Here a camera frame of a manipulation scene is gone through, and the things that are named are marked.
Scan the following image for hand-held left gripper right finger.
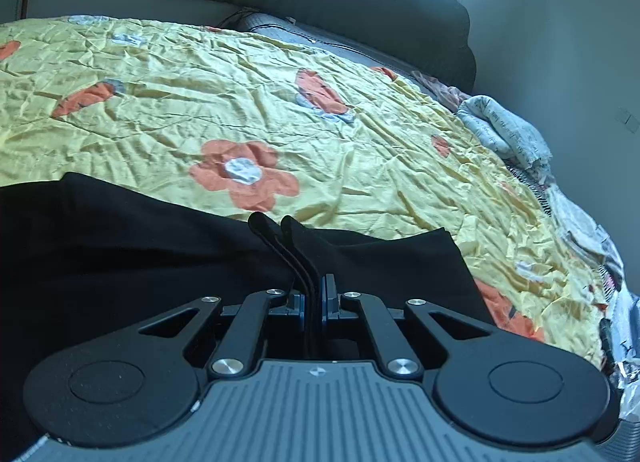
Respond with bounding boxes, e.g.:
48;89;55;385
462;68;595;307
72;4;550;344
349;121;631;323
322;274;507;381

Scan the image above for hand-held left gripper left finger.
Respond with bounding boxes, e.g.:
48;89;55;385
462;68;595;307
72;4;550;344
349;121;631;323
135;287;307;381

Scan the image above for black pants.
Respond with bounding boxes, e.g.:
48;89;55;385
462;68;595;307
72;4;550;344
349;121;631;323
0;171;503;449

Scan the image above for yellow floral blanket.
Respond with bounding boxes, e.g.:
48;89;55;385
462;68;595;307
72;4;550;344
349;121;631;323
0;15;622;369

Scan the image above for pink floral cloth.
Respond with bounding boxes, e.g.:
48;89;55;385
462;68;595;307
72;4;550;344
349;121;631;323
414;70;473;114

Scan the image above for white printed quilt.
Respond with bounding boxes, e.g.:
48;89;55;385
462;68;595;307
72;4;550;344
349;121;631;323
456;94;640;420

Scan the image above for grey pillow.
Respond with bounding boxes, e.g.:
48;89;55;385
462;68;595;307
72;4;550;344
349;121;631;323
220;9;417;74

